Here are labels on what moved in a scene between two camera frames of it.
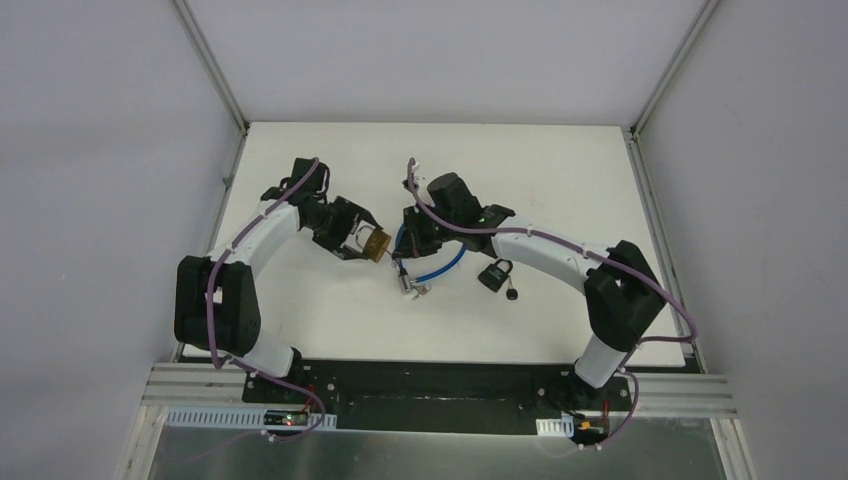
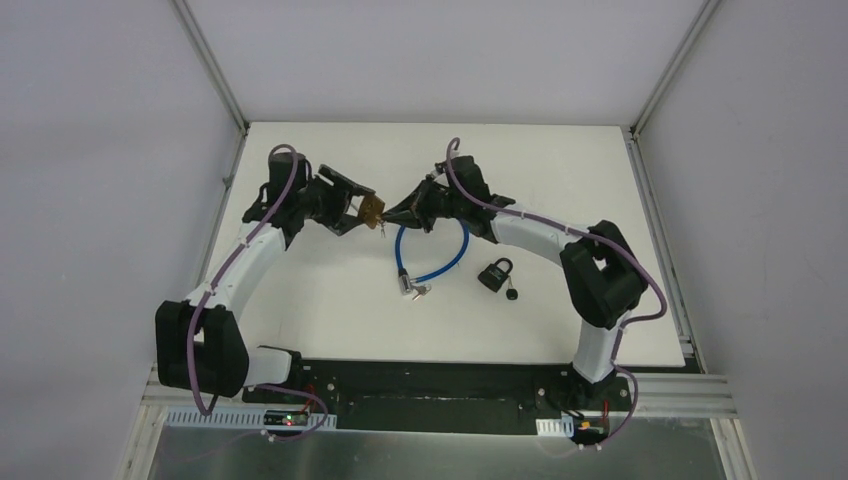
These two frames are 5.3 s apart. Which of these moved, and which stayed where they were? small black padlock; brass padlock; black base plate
Moved: brass padlock
Stayed: black base plate; small black padlock
